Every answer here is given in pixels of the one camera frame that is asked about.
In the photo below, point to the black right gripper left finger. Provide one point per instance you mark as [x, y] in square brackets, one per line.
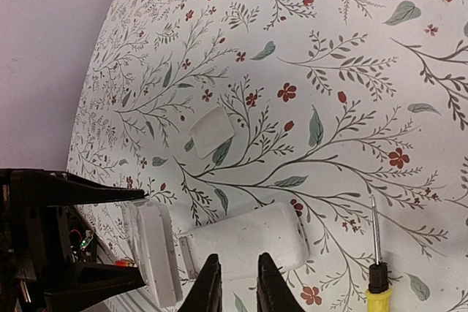
[206, 293]

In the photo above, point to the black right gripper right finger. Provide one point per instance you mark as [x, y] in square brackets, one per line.
[273, 294]

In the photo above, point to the floral patterned table mat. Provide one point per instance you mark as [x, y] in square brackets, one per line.
[332, 101]

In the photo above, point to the white battery cover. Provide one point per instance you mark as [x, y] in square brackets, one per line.
[211, 131]

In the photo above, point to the red gold battery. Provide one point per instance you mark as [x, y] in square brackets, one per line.
[124, 263]

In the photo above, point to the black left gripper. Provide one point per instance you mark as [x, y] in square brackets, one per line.
[35, 236]

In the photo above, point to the white remote with green logo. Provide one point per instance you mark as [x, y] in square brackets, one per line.
[149, 234]

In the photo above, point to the yellow handled screwdriver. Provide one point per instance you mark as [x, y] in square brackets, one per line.
[378, 292]

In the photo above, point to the white remote control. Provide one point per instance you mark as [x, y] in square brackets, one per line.
[238, 241]

